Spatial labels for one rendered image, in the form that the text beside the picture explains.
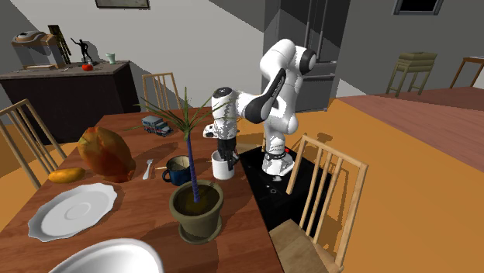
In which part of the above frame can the white bowl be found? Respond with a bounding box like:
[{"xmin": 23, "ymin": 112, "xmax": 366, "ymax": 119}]
[{"xmin": 48, "ymin": 237, "xmax": 166, "ymax": 273}]

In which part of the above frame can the white scalloped plate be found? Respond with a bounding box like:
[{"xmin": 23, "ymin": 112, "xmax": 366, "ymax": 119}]
[{"xmin": 27, "ymin": 182, "xmax": 119, "ymax": 243}]

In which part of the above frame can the olive green chair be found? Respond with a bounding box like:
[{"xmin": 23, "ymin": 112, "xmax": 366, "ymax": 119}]
[{"xmin": 385, "ymin": 51, "xmax": 438, "ymax": 98}]

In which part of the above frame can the white mug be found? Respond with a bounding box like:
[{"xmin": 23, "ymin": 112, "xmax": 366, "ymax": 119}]
[{"xmin": 210, "ymin": 150, "xmax": 240, "ymax": 181}]

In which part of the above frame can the yellow mango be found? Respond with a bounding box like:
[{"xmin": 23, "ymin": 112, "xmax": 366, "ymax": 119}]
[{"xmin": 48, "ymin": 167, "xmax": 86, "ymax": 185}]

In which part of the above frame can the framed wall picture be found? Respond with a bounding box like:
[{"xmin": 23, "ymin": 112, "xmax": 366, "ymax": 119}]
[{"xmin": 94, "ymin": 0, "xmax": 151, "ymax": 10}]

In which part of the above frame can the wooden side table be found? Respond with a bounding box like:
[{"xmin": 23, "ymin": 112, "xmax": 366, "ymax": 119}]
[{"xmin": 448, "ymin": 55, "xmax": 484, "ymax": 89}]

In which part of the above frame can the dark kitchen counter cabinet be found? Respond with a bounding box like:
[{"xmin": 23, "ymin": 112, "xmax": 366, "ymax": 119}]
[{"xmin": 0, "ymin": 23, "xmax": 142, "ymax": 146}]

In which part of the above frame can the dark framed window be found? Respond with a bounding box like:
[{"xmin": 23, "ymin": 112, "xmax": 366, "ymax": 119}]
[{"xmin": 392, "ymin": 0, "xmax": 444, "ymax": 16}]

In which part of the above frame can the wooden dining table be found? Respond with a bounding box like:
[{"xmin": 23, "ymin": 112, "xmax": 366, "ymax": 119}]
[{"xmin": 0, "ymin": 106, "xmax": 285, "ymax": 273}]

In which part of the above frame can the grey refrigerator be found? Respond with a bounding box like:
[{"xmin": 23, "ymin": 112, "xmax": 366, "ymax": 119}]
[{"xmin": 261, "ymin": 0, "xmax": 351, "ymax": 113}]

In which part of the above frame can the wooden slat-back chair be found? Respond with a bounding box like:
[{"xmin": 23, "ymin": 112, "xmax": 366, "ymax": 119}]
[
  {"xmin": 141, "ymin": 72, "xmax": 182, "ymax": 112},
  {"xmin": 268, "ymin": 133, "xmax": 369, "ymax": 273},
  {"xmin": 0, "ymin": 98, "xmax": 68, "ymax": 190}
]

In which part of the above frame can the black robot stand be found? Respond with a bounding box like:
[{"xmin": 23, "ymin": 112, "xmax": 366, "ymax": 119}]
[{"xmin": 238, "ymin": 144, "xmax": 334, "ymax": 232}]

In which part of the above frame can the dark blue enamel mug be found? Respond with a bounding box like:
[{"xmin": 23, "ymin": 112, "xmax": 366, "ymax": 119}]
[{"xmin": 161, "ymin": 155, "xmax": 192, "ymax": 187}]

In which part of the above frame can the white spoon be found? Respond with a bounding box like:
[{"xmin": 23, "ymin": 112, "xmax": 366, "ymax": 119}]
[{"xmin": 142, "ymin": 158, "xmax": 154, "ymax": 181}]

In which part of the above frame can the potted palm plant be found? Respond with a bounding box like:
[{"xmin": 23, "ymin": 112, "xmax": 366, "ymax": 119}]
[{"xmin": 124, "ymin": 86, "xmax": 243, "ymax": 245}]

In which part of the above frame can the toy ambulance van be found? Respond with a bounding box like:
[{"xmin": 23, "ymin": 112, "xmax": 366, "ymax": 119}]
[{"xmin": 141, "ymin": 115, "xmax": 174, "ymax": 137}]

